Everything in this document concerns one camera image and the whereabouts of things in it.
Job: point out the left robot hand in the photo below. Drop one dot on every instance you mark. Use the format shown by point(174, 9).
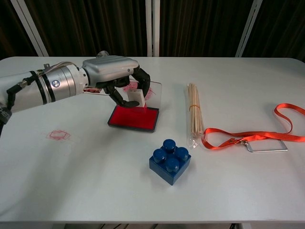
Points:
point(109, 69)

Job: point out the white and red stamp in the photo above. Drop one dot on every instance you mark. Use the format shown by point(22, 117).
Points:
point(138, 96)

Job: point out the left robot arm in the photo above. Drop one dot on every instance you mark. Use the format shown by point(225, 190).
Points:
point(47, 86)

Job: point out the photo postcard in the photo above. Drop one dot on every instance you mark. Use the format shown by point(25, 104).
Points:
point(94, 90)

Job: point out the red ink pad clear lid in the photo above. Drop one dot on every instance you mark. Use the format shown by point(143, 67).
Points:
point(133, 119)

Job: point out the wooden stick bundle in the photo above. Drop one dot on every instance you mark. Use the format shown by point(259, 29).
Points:
point(195, 107)

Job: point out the blue building block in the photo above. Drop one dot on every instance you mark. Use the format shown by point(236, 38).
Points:
point(170, 164)

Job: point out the clear badge holder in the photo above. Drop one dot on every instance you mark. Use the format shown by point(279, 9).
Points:
point(267, 149)

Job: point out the white frame post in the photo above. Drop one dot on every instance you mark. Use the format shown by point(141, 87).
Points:
point(249, 27)
point(29, 27)
point(152, 27)

